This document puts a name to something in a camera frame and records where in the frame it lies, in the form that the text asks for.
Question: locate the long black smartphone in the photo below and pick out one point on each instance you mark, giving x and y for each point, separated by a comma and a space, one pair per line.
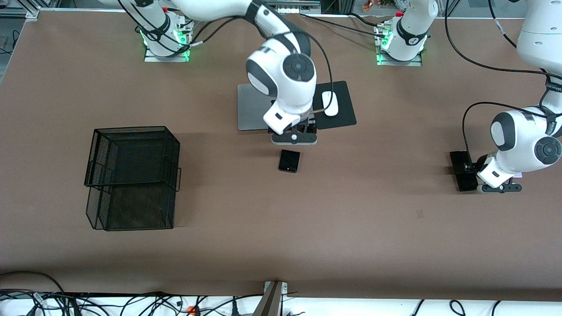
459, 182

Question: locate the grey power strip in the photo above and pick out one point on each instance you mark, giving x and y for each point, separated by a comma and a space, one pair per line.
298, 4

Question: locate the black mouse pad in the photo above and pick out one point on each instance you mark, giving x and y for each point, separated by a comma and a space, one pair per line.
344, 109

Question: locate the small copper coloured object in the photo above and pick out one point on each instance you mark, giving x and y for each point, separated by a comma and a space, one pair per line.
368, 5

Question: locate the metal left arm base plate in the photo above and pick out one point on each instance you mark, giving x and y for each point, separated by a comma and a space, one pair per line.
382, 62

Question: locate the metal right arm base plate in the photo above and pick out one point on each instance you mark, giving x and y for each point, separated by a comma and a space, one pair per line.
151, 58

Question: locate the white computer mouse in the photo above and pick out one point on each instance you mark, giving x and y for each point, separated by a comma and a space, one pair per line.
327, 107

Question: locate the silver closed laptop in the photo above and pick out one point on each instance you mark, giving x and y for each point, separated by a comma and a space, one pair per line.
250, 109

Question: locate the small black flip phone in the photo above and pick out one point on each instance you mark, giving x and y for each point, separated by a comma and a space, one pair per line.
289, 161

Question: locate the aluminium frame profile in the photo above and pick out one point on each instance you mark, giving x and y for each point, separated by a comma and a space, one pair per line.
30, 13

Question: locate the grey metal camera bracket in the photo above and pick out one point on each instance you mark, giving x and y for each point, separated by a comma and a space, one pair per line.
272, 303

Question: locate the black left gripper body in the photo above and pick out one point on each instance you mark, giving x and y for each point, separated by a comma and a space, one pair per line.
473, 168

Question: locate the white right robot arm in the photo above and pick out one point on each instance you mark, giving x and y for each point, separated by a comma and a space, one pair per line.
285, 83

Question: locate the lilac flip phone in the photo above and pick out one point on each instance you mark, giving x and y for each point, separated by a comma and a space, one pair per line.
518, 175

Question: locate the black mesh two-tier organizer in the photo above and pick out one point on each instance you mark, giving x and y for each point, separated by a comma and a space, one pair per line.
131, 206

